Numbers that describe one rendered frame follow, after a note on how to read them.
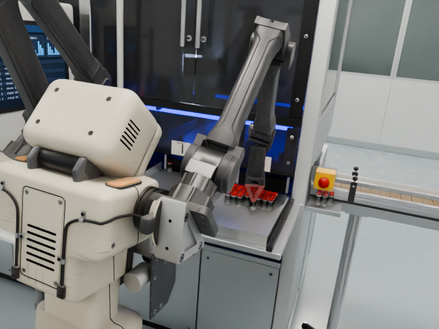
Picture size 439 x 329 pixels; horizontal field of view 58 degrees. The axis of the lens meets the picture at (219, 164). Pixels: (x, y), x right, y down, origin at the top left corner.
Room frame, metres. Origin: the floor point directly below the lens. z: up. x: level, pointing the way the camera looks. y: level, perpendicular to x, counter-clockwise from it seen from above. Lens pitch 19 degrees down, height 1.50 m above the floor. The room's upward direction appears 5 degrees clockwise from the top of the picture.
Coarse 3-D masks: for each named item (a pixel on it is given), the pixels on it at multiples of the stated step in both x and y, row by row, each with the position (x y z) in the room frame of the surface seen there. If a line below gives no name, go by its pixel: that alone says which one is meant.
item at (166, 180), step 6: (150, 168) 1.60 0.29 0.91; (156, 168) 1.65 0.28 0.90; (144, 174) 1.55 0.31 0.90; (150, 174) 1.60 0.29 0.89; (156, 174) 1.62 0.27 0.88; (162, 174) 1.62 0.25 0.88; (168, 174) 1.63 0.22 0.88; (174, 174) 1.64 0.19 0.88; (156, 180) 1.55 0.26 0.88; (162, 180) 1.55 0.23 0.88; (168, 180) 1.56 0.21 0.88; (174, 180) 1.57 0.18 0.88; (162, 186) 1.49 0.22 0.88; (168, 186) 1.50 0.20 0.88
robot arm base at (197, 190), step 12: (180, 180) 0.69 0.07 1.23; (192, 180) 0.67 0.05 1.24; (204, 180) 0.68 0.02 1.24; (180, 192) 0.65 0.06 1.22; (192, 192) 0.65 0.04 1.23; (204, 192) 0.67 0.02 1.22; (192, 204) 0.62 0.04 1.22; (204, 204) 0.64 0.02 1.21; (204, 216) 0.61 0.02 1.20; (204, 228) 0.64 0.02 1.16; (216, 228) 0.64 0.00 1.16
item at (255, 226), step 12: (216, 192) 1.40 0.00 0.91; (216, 204) 1.36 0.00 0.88; (276, 204) 1.40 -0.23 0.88; (216, 216) 1.26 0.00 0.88; (228, 216) 1.27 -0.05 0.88; (240, 216) 1.27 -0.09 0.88; (252, 216) 1.28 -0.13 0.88; (264, 216) 1.29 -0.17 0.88; (276, 216) 1.30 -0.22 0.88; (228, 228) 1.12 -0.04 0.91; (240, 228) 1.18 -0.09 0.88; (252, 228) 1.19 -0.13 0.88; (264, 228) 1.19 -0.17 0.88; (240, 240) 1.11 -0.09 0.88; (252, 240) 1.09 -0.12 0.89; (264, 240) 1.08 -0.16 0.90
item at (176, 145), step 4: (172, 140) 1.59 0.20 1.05; (172, 144) 1.59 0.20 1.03; (176, 144) 1.59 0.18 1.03; (180, 144) 1.58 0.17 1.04; (184, 144) 1.58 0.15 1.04; (188, 144) 1.57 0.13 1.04; (172, 148) 1.59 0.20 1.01; (176, 148) 1.59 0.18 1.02; (180, 148) 1.58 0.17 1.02; (184, 148) 1.57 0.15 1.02; (172, 152) 1.59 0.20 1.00; (176, 152) 1.59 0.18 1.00; (180, 152) 1.58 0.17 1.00; (184, 152) 1.57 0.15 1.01
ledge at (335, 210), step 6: (312, 198) 1.49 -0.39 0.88; (312, 204) 1.43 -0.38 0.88; (336, 204) 1.45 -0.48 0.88; (306, 210) 1.41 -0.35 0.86; (312, 210) 1.41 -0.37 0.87; (318, 210) 1.40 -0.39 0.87; (324, 210) 1.39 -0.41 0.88; (330, 210) 1.39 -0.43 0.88; (336, 210) 1.40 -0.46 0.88; (336, 216) 1.38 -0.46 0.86
